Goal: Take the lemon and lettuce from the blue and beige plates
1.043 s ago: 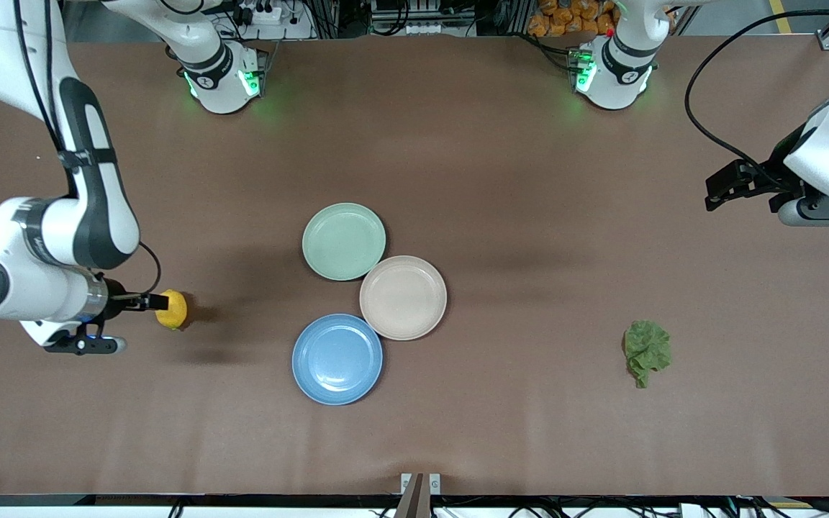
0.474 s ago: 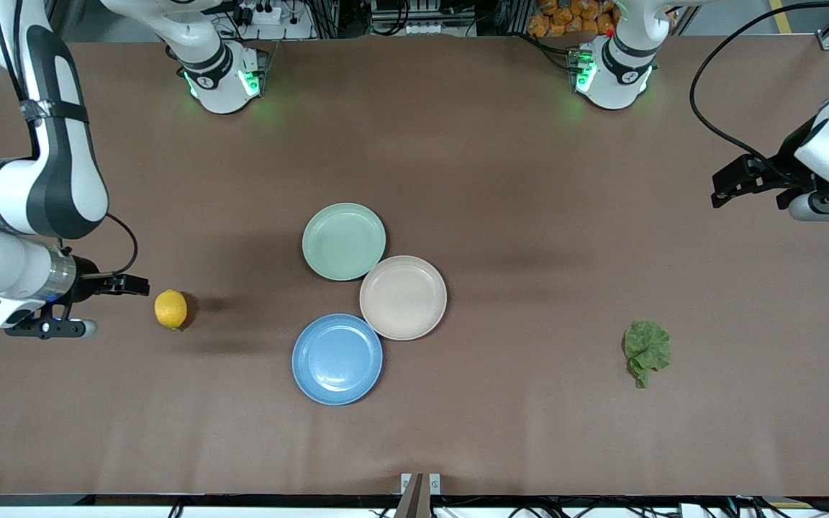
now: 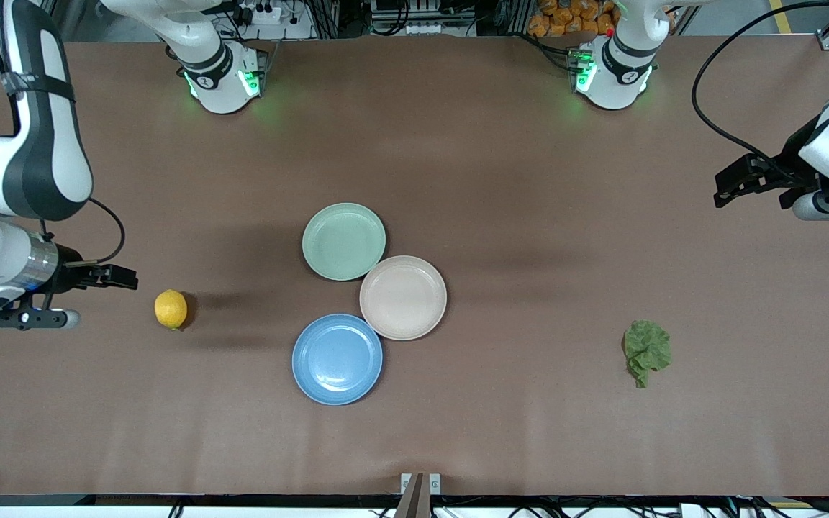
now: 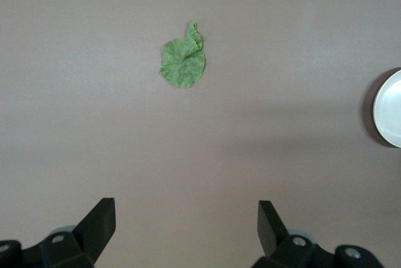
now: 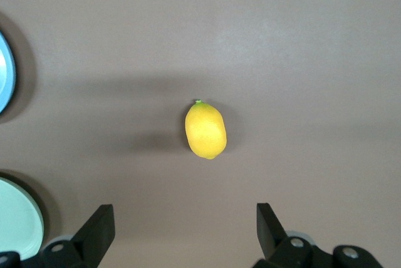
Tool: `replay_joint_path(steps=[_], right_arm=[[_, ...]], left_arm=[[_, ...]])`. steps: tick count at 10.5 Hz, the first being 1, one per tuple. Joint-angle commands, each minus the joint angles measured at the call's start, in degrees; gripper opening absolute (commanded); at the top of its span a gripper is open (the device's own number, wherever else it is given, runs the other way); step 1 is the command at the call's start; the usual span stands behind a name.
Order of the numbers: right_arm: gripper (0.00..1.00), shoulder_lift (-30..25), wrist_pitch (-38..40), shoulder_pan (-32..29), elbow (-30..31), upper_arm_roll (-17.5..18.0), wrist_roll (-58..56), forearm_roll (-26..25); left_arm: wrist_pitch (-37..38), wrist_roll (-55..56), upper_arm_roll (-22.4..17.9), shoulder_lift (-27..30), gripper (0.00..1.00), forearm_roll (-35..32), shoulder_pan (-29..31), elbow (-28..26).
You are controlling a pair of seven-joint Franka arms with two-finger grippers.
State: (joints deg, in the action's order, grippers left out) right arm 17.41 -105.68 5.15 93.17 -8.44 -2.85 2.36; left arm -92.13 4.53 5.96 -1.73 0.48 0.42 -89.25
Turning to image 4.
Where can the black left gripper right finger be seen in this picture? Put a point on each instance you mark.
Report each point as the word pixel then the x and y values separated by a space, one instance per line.
pixel 275 240

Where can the beige round plate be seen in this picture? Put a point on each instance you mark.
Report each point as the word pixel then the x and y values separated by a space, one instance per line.
pixel 391 114

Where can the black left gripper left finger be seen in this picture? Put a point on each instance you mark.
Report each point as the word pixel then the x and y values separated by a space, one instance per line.
pixel 87 236

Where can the green lettuce leaf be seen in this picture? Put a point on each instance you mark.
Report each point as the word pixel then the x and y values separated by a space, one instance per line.
pixel 183 67

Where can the brown table cover mat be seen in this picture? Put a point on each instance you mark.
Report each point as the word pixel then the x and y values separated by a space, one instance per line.
pixel 94 124

